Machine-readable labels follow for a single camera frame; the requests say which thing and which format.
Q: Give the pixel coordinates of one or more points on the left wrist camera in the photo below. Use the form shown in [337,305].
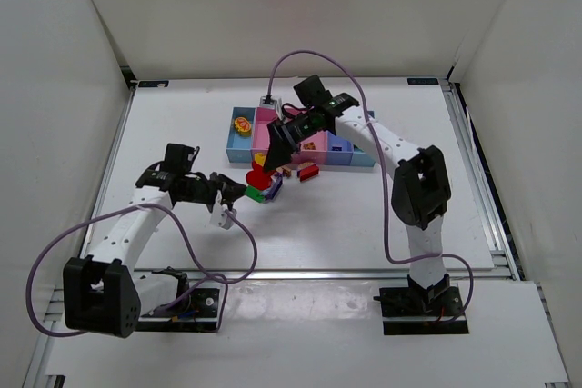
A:
[220,215]

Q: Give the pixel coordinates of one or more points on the red heart lego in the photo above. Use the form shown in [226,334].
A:
[258,178]

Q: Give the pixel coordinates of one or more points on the purple flower lego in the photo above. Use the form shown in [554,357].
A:
[272,191]

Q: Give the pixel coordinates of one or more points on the red lego brick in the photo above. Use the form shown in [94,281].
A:
[306,171]

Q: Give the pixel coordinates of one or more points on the yellow curved lego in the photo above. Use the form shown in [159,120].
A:
[260,158]

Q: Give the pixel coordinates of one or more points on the light blue left bin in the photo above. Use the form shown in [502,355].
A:
[238,146]

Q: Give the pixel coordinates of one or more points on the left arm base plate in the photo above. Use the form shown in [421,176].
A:
[201,313]

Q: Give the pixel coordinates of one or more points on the small pink bin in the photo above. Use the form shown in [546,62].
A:
[318,156]

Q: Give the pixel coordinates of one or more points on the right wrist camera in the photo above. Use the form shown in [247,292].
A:
[271,102]

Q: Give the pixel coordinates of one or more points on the large pink bin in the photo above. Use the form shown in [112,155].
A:
[260,136]

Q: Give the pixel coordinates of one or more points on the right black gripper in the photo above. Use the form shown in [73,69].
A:
[282,137]

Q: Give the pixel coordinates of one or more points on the dark blue bin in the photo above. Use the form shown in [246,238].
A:
[342,158]

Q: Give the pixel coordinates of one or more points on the light blue bin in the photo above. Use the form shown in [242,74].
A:
[238,146]
[360,159]

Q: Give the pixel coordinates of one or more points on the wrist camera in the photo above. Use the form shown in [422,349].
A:
[271,102]
[220,215]

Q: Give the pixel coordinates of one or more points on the green lego plate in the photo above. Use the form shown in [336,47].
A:
[254,194]

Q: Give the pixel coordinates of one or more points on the light blue right bin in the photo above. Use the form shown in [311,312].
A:
[360,159]

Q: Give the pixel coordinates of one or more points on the yellow pineapple lego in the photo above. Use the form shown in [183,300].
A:
[243,127]

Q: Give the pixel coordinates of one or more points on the purple brown lego piece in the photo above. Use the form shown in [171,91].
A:
[284,172]

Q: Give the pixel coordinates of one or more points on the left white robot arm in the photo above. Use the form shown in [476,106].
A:
[101,292]

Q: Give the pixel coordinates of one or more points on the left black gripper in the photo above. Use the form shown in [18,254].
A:
[216,184]

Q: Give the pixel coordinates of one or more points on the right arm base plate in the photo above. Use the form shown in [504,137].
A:
[403,314]

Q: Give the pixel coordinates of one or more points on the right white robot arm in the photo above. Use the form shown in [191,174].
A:
[416,185]

